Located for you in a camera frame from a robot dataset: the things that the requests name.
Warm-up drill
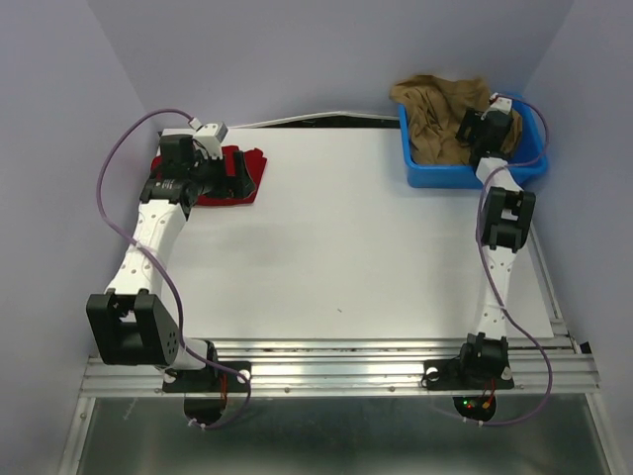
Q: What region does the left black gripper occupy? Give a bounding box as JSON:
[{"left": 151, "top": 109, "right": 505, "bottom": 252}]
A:
[{"left": 188, "top": 150, "right": 256, "bottom": 200}]

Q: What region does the red skirt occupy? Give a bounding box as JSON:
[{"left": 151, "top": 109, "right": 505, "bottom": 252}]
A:
[{"left": 149, "top": 144, "right": 271, "bottom": 208}]

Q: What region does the tan skirt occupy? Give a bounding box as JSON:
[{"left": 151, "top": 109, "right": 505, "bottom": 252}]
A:
[{"left": 390, "top": 74, "right": 492, "bottom": 165}]

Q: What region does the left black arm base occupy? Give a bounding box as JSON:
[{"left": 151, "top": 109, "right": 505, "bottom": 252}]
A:
[{"left": 161, "top": 367, "right": 246, "bottom": 394}]

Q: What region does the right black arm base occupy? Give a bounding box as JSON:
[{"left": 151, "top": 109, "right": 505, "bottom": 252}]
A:
[{"left": 421, "top": 332, "right": 514, "bottom": 391}]

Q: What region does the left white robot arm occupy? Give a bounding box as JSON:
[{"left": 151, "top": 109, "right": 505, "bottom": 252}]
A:
[{"left": 86, "top": 130, "right": 257, "bottom": 390}]

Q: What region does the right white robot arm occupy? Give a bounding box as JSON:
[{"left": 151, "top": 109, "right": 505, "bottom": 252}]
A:
[{"left": 455, "top": 97, "right": 535, "bottom": 386}]

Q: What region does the blue plastic bin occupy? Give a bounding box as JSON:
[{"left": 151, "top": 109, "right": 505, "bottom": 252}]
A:
[{"left": 398, "top": 93, "right": 549, "bottom": 189}]

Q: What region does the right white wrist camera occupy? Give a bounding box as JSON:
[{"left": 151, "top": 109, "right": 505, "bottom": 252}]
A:
[{"left": 487, "top": 93, "right": 513, "bottom": 115}]

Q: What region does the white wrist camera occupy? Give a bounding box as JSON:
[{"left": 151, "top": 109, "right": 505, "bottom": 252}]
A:
[
  {"left": 193, "top": 122, "right": 228, "bottom": 160},
  {"left": 487, "top": 93, "right": 513, "bottom": 115}
]

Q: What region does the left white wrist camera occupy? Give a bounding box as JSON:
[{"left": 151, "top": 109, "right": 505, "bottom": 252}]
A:
[{"left": 193, "top": 122, "right": 228, "bottom": 160}]

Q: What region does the aluminium mounting rail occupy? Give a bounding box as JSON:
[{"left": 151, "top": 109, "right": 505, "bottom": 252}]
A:
[{"left": 78, "top": 336, "right": 602, "bottom": 397}]

